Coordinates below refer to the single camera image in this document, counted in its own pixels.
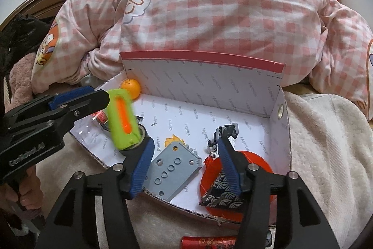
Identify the dark wooden headboard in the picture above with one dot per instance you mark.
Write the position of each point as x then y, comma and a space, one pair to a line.
38, 1

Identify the red patterned tube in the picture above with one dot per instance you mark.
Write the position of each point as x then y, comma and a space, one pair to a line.
209, 243

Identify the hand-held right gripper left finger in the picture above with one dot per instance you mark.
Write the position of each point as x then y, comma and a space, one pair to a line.
143, 168

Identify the person's left hand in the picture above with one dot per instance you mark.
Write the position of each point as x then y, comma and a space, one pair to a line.
27, 196

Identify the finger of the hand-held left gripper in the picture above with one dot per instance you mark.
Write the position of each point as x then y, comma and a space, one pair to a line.
72, 96
84, 107

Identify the grey toy plate with holes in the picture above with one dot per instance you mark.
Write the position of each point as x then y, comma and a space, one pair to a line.
172, 170

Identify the orange ping pong ball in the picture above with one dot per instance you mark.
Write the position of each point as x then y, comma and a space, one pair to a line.
131, 87

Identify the pink plush cloth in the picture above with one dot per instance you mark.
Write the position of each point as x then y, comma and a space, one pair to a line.
22, 77

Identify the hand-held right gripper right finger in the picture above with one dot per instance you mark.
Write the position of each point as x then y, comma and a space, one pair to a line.
230, 168

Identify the dark wave patterned pouch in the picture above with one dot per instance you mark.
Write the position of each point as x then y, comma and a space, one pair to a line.
221, 196

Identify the white and red cardboard box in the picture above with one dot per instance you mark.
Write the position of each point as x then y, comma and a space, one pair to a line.
204, 82

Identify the black furry cloth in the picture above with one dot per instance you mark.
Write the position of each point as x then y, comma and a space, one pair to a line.
17, 36

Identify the green toy with orange stripe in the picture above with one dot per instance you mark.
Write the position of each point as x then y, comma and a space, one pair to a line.
132, 135

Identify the pink checked quilt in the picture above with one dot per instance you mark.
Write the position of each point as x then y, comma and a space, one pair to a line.
233, 18

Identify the small black white toy figure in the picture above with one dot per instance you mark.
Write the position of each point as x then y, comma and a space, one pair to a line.
225, 131

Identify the clear plastic bottle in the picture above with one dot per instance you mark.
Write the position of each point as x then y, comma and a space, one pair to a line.
99, 117

